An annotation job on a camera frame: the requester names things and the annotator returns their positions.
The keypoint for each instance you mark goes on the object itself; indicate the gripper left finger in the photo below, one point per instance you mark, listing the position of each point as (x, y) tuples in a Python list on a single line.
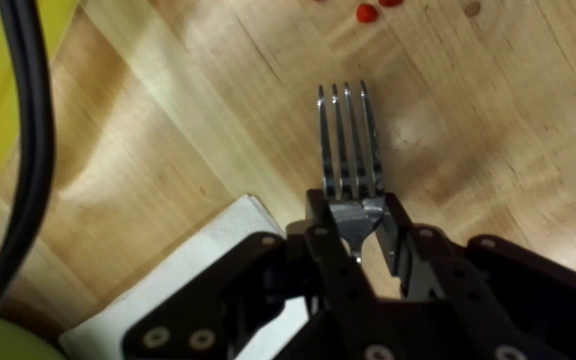
[(248, 280)]

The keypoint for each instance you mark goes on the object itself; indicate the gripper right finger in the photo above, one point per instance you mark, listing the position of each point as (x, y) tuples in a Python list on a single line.
[(518, 290)]

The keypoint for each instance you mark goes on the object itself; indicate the silver metal fork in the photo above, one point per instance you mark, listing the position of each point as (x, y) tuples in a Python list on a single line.
[(350, 165)]

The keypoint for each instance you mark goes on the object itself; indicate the white paper napkin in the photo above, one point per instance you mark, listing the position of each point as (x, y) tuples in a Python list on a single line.
[(193, 265)]

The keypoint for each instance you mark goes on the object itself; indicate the yellow green round dish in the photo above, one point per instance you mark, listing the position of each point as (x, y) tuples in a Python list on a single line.
[(3, 342)]

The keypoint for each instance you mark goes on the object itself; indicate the small red piece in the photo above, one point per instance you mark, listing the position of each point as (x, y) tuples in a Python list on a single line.
[(366, 13), (390, 2)]

